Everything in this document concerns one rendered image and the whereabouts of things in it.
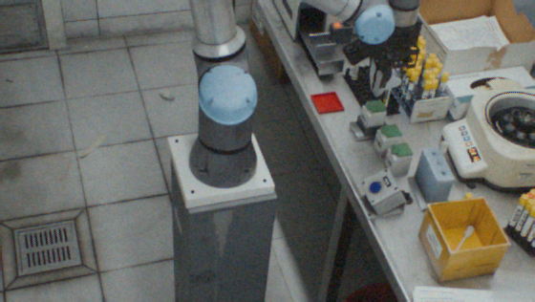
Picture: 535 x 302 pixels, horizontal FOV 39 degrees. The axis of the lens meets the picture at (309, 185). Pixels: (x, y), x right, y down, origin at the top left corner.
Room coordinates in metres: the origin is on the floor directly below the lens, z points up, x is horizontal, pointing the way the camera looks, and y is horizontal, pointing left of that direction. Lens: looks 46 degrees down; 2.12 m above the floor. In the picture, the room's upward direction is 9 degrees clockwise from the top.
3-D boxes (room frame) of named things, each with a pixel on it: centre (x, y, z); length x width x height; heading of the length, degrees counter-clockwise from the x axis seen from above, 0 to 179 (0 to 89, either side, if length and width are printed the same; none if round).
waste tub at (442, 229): (1.06, -0.33, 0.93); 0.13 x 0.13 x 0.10; 22
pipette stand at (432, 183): (1.22, -0.27, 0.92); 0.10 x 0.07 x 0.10; 20
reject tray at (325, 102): (1.48, -0.01, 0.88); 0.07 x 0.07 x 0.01; 26
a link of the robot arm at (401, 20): (1.41, -0.13, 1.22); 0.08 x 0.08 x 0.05
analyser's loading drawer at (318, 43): (1.67, 0.04, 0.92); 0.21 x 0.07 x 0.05; 26
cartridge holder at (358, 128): (1.40, -0.12, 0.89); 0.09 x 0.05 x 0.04; 116
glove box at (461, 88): (1.57, -0.42, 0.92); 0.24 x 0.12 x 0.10; 116
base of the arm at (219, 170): (1.19, 0.20, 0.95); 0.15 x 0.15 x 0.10
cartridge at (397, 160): (1.28, -0.19, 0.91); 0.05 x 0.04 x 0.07; 116
